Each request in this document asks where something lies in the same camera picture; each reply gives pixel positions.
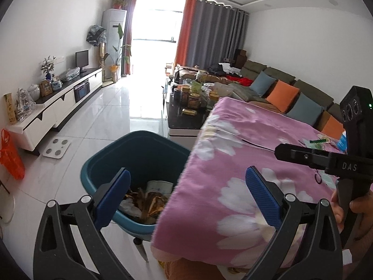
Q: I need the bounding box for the gold foil wrapper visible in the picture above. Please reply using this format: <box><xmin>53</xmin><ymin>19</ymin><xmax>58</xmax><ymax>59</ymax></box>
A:
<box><xmin>119</xmin><ymin>188</ymin><xmax>169</xmax><ymax>225</ymax></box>

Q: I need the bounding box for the teal trash bin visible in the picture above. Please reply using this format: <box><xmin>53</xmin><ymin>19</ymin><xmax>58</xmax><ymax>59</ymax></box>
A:
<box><xmin>79</xmin><ymin>129</ymin><xmax>192</xmax><ymax>237</ymax></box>

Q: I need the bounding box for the person right hand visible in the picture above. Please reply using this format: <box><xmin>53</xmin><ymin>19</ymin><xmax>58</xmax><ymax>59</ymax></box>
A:
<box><xmin>331</xmin><ymin>190</ymin><xmax>372</xmax><ymax>239</ymax></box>

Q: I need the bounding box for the blue white paper cup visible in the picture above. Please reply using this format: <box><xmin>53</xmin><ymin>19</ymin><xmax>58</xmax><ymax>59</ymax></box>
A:
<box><xmin>337</xmin><ymin>131</ymin><xmax>347</xmax><ymax>152</ymax></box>

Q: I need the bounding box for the green white candy wrapper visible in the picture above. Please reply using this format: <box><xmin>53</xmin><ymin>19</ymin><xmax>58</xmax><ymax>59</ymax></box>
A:
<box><xmin>303</xmin><ymin>133</ymin><xmax>336</xmax><ymax>150</ymax></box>

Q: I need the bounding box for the orange cushion near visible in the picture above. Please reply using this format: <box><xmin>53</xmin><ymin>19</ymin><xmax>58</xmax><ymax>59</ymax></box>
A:
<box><xmin>321</xmin><ymin>116</ymin><xmax>345</xmax><ymax>140</ymax></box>

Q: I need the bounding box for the orange cushion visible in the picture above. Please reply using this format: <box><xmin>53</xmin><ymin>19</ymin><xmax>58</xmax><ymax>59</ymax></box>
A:
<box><xmin>321</xmin><ymin>116</ymin><xmax>345</xmax><ymax>140</ymax></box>
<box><xmin>266</xmin><ymin>80</ymin><xmax>300</xmax><ymax>113</ymax></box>

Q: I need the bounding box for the teal cushion near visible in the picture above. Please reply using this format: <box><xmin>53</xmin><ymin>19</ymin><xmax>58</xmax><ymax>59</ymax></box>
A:
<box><xmin>286</xmin><ymin>93</ymin><xmax>324</xmax><ymax>126</ymax></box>

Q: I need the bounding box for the teal cushion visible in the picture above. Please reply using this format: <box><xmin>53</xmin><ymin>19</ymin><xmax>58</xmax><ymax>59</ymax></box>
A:
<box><xmin>249</xmin><ymin>71</ymin><xmax>276</xmax><ymax>97</ymax></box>
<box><xmin>286</xmin><ymin>93</ymin><xmax>324</xmax><ymax>126</ymax></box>

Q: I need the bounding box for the orange cushion far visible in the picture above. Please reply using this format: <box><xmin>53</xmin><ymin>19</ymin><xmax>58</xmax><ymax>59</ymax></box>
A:
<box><xmin>266</xmin><ymin>80</ymin><xmax>300</xmax><ymax>113</ymax></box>

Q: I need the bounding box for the orange plastic bag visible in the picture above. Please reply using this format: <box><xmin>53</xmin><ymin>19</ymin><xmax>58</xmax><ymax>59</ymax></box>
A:
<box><xmin>1</xmin><ymin>129</ymin><xmax>25</xmax><ymax>180</ymax></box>

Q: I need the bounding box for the white bathroom scale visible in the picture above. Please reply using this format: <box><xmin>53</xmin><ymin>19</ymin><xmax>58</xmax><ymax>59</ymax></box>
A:
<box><xmin>42</xmin><ymin>137</ymin><xmax>71</xmax><ymax>159</ymax></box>

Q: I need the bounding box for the dark green sofa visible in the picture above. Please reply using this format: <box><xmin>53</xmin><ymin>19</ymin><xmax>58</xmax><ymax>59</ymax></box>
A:
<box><xmin>210</xmin><ymin>60</ymin><xmax>343</xmax><ymax>138</ymax></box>

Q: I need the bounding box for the pink floral table blanket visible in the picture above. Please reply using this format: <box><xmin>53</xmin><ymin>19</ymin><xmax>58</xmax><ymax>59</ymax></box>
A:
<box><xmin>151</xmin><ymin>97</ymin><xmax>336</xmax><ymax>268</ymax></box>

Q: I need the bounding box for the teal cushion far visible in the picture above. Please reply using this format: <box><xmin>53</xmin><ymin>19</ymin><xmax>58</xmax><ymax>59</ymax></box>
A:
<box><xmin>249</xmin><ymin>71</ymin><xmax>276</xmax><ymax>97</ymax></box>

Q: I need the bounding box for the white black tv cabinet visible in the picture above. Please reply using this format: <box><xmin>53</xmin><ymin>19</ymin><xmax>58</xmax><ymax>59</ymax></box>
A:
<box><xmin>6</xmin><ymin>68</ymin><xmax>102</xmax><ymax>152</ymax></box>

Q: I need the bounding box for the cluttered black coffee table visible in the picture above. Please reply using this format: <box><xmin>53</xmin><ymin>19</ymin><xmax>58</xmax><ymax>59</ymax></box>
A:
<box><xmin>162</xmin><ymin>63</ymin><xmax>229</xmax><ymax>149</ymax></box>

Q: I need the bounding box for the grey orange curtain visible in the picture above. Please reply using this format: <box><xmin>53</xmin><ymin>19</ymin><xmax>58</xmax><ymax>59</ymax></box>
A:
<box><xmin>174</xmin><ymin>0</ymin><xmax>249</xmax><ymax>69</ymax></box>

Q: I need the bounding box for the small black monitor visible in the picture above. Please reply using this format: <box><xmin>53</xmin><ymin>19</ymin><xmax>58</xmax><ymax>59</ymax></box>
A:
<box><xmin>75</xmin><ymin>50</ymin><xmax>89</xmax><ymax>73</ymax></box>

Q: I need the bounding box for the tall green potted plant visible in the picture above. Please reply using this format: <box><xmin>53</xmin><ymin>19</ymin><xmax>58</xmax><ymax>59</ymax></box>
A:
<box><xmin>104</xmin><ymin>23</ymin><xmax>131</xmax><ymax>84</ymax></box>

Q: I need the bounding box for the white standing air conditioner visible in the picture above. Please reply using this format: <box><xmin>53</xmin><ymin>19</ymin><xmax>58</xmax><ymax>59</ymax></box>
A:
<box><xmin>102</xmin><ymin>8</ymin><xmax>127</xmax><ymax>80</ymax></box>

